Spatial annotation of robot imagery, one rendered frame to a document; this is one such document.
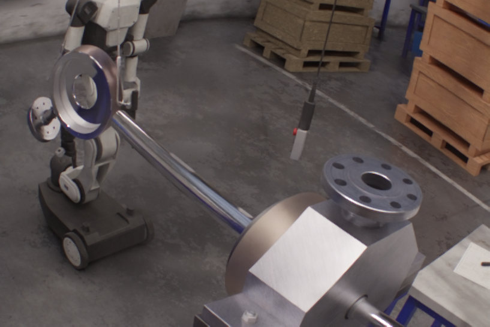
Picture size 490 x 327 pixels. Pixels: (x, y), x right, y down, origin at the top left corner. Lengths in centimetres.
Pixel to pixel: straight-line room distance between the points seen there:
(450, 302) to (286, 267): 90
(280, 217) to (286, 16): 518
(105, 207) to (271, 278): 208
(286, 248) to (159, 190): 260
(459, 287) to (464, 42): 376
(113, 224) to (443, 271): 176
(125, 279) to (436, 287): 168
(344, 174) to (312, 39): 520
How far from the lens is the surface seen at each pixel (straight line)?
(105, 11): 278
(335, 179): 142
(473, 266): 242
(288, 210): 158
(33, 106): 258
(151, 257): 339
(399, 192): 145
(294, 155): 264
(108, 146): 303
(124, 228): 324
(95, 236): 312
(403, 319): 227
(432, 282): 222
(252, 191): 423
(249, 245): 155
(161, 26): 680
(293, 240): 145
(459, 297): 219
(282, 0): 666
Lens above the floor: 204
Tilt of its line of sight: 25 degrees down
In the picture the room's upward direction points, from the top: 14 degrees clockwise
